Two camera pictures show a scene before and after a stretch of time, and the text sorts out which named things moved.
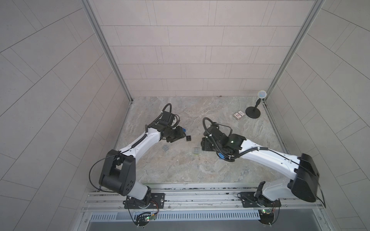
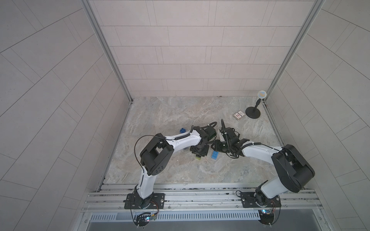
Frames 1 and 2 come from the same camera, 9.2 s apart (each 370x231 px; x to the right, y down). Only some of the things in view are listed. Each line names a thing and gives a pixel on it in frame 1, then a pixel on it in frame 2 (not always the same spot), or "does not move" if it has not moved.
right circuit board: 266,216 does not move
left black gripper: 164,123 -> 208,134
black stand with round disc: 253,112 does not move
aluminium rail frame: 193,196 does not move
